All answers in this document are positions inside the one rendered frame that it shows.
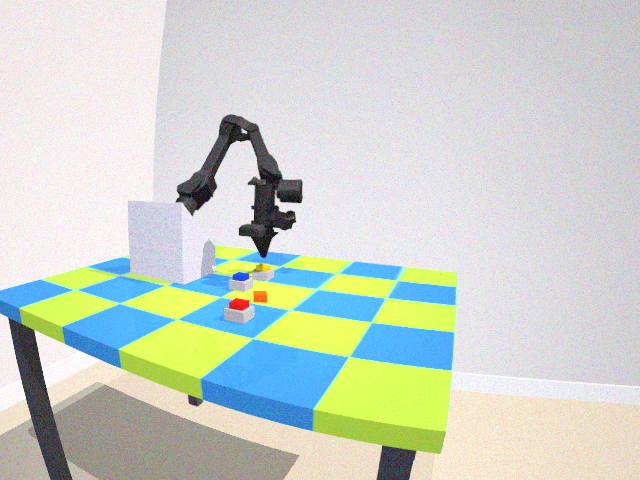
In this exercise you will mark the orange block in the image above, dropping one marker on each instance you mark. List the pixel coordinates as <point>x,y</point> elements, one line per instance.
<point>260,296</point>

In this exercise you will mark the yellow button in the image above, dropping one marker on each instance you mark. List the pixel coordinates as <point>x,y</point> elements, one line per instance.
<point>263,272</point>

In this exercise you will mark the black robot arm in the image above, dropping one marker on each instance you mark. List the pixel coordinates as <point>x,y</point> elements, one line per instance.
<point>199,189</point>

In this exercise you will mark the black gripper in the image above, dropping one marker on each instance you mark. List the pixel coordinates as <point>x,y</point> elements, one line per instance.
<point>260,230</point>

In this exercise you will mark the red button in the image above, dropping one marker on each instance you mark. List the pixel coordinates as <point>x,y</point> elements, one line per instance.
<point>239,311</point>

